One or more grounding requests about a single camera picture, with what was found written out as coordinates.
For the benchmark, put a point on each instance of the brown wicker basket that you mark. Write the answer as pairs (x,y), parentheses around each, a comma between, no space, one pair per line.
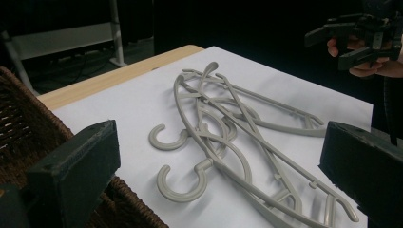
(31,126)

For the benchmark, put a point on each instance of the white metal desk frame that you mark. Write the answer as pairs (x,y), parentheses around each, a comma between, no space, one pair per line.
(63,41)

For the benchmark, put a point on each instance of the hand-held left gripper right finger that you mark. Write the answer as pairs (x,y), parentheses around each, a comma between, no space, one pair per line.
(367,164)

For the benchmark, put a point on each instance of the grey plastic hanger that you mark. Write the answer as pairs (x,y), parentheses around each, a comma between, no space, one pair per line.
(177,195)
(164,146)
(285,128)

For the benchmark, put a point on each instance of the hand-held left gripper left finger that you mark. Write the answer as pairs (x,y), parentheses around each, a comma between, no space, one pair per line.
(72,164)

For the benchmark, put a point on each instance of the white table cover sheet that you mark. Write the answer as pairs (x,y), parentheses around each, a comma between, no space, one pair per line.
(126,95)

